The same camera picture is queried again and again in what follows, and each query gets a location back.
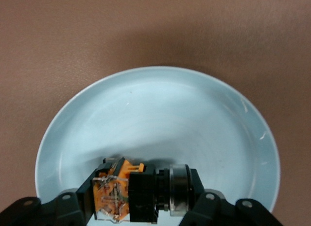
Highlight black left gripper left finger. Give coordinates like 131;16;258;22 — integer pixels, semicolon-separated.
0;160;115;226

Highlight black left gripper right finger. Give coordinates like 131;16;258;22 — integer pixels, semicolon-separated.
179;168;287;226

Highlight orange push-button switch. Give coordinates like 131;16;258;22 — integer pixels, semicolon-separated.
93;157;195;224

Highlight light blue round plate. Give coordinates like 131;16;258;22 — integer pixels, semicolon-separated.
35;65;281;226

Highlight brown table cover mat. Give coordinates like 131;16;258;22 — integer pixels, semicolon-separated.
0;0;311;226

